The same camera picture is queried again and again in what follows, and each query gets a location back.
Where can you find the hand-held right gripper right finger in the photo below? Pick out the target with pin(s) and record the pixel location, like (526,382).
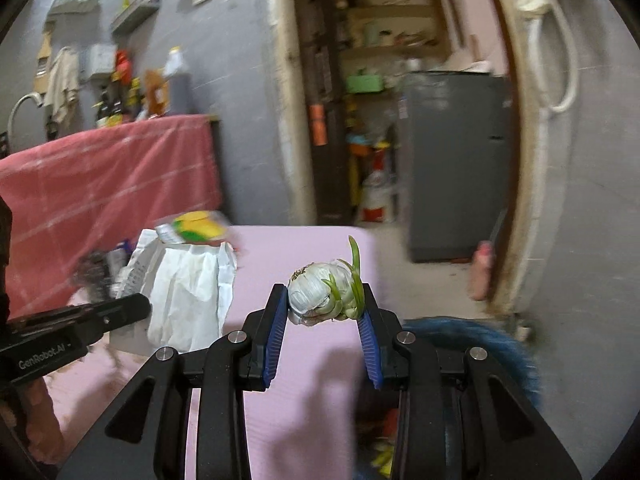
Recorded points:
(369,350)

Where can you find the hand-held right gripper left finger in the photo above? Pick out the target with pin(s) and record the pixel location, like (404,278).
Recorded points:
(275,345)

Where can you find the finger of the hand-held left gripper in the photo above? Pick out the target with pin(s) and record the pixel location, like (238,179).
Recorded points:
(122,310)

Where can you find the sprouting garlic bulb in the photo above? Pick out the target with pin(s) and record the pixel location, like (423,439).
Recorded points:
(312,290)

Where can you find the white plastic bag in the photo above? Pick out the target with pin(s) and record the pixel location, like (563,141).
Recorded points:
(192,295)

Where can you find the blue trash bin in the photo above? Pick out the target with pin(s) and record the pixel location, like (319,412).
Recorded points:
(500,350)

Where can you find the person's left hand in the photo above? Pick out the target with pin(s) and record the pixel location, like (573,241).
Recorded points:
(45,415)

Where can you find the dark crumpled wrapper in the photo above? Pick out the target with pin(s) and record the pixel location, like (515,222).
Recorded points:
(95,270)

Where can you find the white printed paper packet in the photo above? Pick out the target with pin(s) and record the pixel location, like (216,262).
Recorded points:
(142,265)

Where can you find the yellow green snack packet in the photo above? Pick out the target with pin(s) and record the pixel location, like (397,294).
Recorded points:
(197,226)

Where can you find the red checked cloth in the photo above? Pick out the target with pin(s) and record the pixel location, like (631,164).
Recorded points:
(110,180)

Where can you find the pink bottle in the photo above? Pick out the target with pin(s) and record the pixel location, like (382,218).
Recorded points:
(482,272)

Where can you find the white red sack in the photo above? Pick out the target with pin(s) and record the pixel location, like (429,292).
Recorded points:
(377,195)

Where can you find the cluster of sauce bottles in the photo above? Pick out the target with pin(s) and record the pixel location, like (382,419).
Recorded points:
(117,107)

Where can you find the grey refrigerator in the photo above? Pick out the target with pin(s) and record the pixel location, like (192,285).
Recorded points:
(455,165)

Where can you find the brown paper packet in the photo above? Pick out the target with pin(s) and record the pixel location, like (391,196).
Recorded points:
(156,92)

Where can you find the large dark sauce jug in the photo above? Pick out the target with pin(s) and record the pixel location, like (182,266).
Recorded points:
(177,87)

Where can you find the metal faucet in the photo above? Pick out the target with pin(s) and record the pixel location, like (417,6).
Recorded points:
(22,100)

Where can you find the white hanging towel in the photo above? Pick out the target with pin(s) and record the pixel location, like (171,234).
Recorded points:
(62,85)

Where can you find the small red hanging bag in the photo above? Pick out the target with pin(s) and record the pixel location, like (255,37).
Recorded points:
(122,65)

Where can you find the green plastic box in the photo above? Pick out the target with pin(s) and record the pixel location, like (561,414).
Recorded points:
(365,84)

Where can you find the wooden pantry shelf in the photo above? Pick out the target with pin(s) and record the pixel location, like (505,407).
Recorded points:
(385,10)

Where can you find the white wall box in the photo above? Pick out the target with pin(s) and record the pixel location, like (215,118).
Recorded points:
(102,61)

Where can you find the metal wall shelf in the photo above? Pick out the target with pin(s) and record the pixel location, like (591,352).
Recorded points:
(135,10)

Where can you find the metal wall rack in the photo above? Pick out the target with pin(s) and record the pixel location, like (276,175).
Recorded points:
(75,0)

